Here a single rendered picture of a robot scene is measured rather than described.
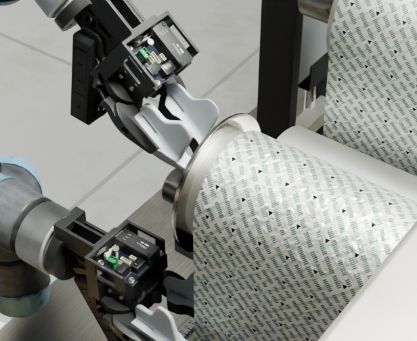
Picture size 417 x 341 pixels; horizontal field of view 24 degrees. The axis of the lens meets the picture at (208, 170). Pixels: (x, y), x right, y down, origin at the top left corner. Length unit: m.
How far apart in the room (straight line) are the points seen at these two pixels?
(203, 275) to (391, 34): 0.30
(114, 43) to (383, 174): 0.30
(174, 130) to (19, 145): 2.09
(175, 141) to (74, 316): 0.42
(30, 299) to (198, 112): 0.36
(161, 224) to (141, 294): 0.38
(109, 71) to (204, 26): 2.56
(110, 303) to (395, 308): 0.75
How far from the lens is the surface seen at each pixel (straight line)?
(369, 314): 0.33
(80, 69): 1.01
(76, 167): 2.93
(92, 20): 1.00
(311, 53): 1.27
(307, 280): 0.88
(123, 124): 0.97
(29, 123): 3.12
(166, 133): 0.97
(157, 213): 1.45
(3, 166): 1.30
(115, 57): 0.95
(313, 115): 1.37
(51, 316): 1.33
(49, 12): 0.99
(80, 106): 1.04
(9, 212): 1.12
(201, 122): 1.00
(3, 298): 1.23
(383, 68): 1.02
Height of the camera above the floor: 1.90
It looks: 41 degrees down
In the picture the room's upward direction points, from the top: straight up
